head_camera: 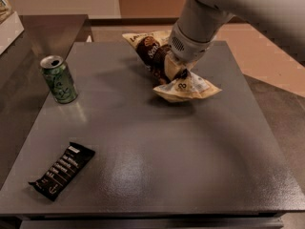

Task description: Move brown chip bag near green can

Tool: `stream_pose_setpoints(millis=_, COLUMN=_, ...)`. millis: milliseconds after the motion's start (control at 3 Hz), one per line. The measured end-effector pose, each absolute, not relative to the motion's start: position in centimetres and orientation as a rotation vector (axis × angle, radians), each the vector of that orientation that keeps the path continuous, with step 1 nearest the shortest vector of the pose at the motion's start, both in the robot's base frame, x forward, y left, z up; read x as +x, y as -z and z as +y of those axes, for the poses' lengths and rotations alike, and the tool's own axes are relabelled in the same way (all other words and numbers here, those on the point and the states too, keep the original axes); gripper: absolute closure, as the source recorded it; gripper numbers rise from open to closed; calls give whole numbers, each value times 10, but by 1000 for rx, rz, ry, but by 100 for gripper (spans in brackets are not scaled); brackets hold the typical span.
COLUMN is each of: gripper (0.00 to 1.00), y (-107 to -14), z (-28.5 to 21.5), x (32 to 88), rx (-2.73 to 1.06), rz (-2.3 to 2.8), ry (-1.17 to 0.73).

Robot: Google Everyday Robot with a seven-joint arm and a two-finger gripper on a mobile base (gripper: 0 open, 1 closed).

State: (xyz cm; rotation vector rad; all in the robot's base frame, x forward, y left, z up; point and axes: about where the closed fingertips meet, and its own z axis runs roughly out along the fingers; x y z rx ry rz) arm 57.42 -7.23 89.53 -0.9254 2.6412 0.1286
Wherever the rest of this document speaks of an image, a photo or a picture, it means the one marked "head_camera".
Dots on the brown chip bag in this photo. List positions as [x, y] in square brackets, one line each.
[152, 47]

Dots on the green soda can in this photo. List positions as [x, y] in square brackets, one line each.
[57, 74]

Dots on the snack bag on box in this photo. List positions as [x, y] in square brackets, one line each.
[5, 10]

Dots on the white box at left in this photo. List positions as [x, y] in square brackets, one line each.
[10, 29]

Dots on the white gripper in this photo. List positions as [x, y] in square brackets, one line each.
[187, 49]

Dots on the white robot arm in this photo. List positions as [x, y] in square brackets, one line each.
[281, 21]

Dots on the black snack bar wrapper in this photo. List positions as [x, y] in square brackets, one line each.
[63, 171]

